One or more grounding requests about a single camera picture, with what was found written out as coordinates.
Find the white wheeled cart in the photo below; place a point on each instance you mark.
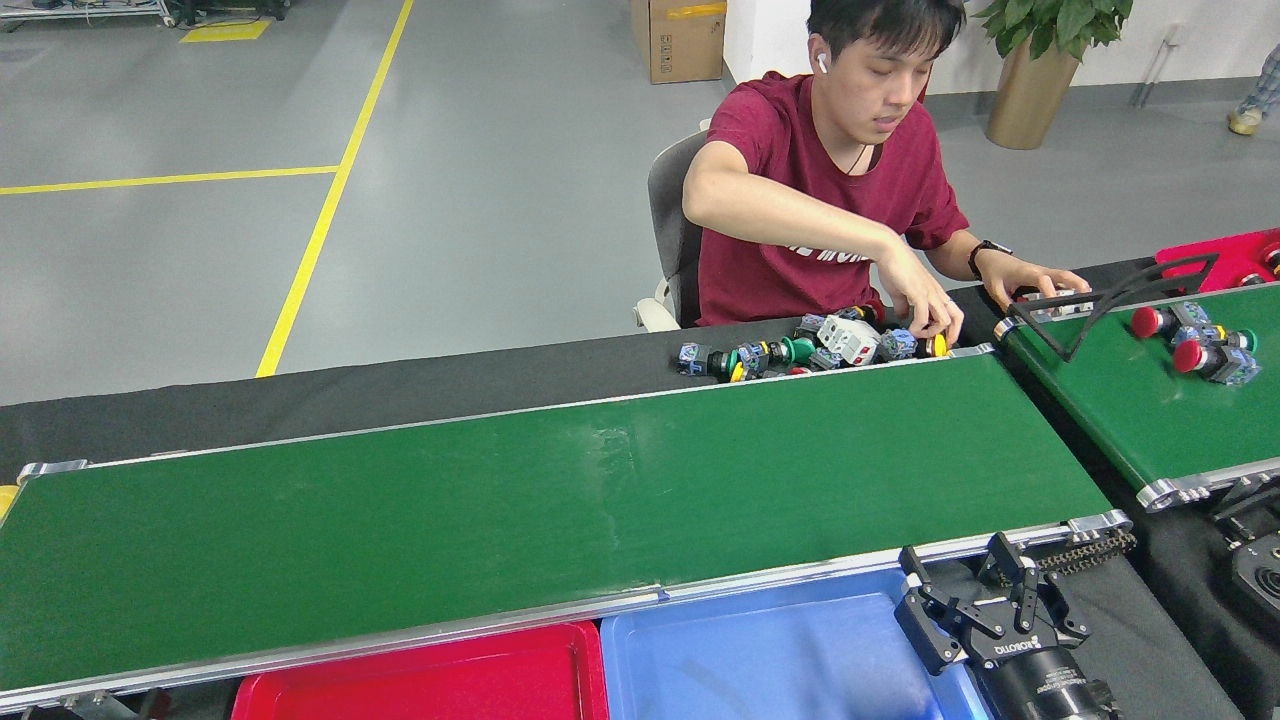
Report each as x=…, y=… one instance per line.
x=100, y=14

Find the grey wall conduit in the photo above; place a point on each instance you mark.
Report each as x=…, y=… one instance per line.
x=1150, y=75

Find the green feeder conveyor belt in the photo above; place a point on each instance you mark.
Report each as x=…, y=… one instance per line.
x=1130, y=420

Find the person's left forearm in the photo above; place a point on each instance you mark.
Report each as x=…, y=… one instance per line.
x=955, y=258

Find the black joystick controller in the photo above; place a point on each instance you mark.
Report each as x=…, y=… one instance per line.
x=1262, y=580

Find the black table cloth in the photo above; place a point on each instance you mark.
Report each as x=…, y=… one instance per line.
x=300, y=410

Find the person's left hand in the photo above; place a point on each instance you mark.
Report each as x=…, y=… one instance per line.
x=1035, y=278

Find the person's right hand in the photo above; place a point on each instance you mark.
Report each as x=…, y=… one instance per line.
x=925, y=300

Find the brown cardboard box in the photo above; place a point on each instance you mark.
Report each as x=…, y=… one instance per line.
x=680, y=40

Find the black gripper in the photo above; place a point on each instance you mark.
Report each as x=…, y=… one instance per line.
x=1040, y=685

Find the seated person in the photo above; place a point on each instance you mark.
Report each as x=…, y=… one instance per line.
x=800, y=200

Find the blue plastic tray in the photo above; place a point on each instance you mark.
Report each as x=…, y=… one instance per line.
x=750, y=660

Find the black triangular guide frame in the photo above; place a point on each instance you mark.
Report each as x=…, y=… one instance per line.
x=1040, y=335

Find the red plastic tray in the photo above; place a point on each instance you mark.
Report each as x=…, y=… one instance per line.
x=420, y=680

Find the standing person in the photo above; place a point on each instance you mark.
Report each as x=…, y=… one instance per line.
x=1245, y=122

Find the yellow plastic bin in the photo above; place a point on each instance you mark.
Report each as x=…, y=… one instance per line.
x=6, y=500

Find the wide green conveyor belt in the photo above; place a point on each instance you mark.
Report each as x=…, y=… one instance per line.
x=500, y=520

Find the red plastic bin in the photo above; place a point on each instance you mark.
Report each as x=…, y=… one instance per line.
x=1210, y=258

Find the potted plant in gold pot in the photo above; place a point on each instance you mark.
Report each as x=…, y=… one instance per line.
x=1030, y=95

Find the dark push button switch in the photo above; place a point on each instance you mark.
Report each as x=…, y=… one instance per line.
x=1252, y=281
x=1272, y=258

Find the black wristwatch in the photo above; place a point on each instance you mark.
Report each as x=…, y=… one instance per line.
x=988, y=249

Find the person's right forearm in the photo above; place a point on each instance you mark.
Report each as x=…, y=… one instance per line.
x=800, y=215

